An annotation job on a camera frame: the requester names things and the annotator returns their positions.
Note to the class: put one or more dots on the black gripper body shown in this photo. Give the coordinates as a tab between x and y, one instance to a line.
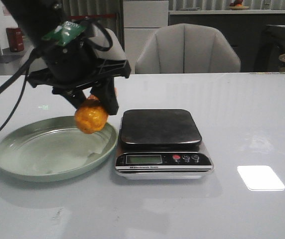
75	66

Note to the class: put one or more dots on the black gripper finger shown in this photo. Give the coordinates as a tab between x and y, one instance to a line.
104	90
75	98

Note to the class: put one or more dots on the yellow corn cob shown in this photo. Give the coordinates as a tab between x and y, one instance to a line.
91	116

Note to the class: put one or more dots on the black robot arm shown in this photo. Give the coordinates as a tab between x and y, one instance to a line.
38	17

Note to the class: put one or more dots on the left grey chair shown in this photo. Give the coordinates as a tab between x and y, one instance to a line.
116	52

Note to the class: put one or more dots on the grey chair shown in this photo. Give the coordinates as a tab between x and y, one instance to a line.
116	52
187	48

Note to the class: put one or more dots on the green circuit board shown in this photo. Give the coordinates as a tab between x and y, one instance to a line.
63	34

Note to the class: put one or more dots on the pale green plate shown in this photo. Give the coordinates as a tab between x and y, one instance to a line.
54	149

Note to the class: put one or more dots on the white drawer cabinet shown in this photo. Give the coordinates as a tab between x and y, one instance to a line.
142	14

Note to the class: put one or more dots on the digital kitchen scale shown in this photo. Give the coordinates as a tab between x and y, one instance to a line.
161	144

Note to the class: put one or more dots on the right grey chair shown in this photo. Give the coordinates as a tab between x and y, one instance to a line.
187	48

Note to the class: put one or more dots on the red box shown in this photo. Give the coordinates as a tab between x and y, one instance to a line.
15	40

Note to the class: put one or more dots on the fruit bowl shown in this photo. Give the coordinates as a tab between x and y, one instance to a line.
238	5

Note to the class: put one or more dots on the dark counter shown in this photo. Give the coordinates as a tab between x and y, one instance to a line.
242	28

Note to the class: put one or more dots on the coloured sticker strip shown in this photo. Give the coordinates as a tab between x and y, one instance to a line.
267	73

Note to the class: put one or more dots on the dark side table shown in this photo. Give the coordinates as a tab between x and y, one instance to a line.
271	46

